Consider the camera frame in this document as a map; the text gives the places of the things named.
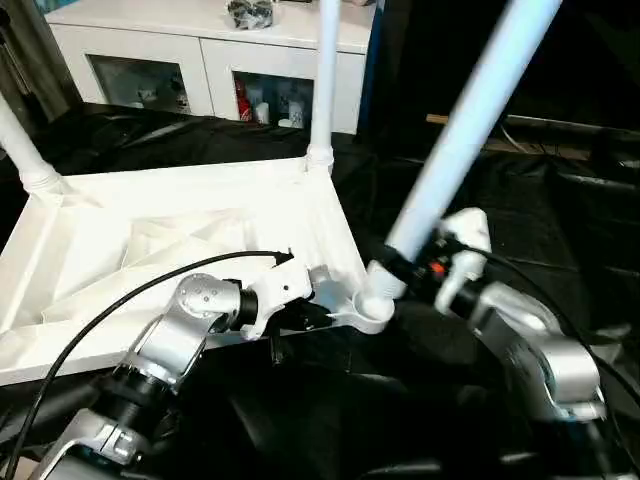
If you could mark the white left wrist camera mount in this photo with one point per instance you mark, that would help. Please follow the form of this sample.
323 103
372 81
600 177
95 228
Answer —
275 290

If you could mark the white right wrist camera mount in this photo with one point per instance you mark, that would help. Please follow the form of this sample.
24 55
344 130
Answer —
465 235

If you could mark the small yellow label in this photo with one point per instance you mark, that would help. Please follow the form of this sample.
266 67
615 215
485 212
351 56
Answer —
438 120

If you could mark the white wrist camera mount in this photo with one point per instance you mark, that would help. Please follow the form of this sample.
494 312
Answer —
275 290
465 235

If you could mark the black plastic mat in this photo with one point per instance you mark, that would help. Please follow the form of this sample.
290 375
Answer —
560 200

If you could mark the red bottle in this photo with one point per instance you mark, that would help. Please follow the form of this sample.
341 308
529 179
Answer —
243 103

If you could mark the white glass-door cabinet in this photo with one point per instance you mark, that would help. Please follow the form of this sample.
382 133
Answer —
180 50

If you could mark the white plastic table leg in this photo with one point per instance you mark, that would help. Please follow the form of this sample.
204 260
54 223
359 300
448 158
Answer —
470 110
324 80
30 160

